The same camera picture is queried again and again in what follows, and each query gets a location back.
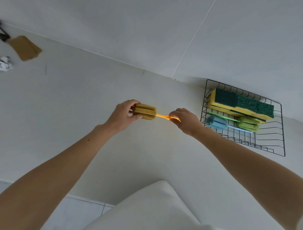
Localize person's left hand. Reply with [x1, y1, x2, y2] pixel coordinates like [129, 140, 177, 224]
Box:
[104, 99, 143, 134]

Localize person's right hand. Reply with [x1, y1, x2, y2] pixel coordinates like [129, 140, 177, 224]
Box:
[169, 108, 205, 138]

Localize yellow sponge brush orange handle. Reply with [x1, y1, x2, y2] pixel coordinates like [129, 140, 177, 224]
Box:
[129, 103, 181, 123]

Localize person's right forearm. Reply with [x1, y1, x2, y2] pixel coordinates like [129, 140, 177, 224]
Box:
[193, 127, 303, 230]

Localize person's left forearm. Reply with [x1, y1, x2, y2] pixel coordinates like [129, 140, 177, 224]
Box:
[0, 123, 118, 230]

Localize blue sponge brush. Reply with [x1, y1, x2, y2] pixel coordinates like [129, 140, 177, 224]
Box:
[205, 116, 253, 133]

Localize yellow green scouring sponge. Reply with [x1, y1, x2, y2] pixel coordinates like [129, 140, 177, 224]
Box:
[255, 101, 275, 119]
[233, 94, 259, 114]
[209, 88, 238, 108]
[208, 104, 267, 124]

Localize green sponge brush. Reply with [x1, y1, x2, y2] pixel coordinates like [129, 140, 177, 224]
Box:
[206, 111, 260, 133]

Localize white cushion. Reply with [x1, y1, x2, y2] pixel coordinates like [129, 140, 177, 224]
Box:
[83, 180, 214, 230]

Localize brown cardboard piece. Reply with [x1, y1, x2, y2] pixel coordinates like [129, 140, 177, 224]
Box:
[7, 35, 43, 62]

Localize crumpled white paper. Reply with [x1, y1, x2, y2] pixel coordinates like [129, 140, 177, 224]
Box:
[0, 56, 14, 72]

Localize black clip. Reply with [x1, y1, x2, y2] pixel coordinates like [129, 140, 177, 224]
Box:
[0, 21, 11, 42]

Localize black wire rack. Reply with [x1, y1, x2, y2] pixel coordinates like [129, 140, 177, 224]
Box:
[200, 79, 286, 157]

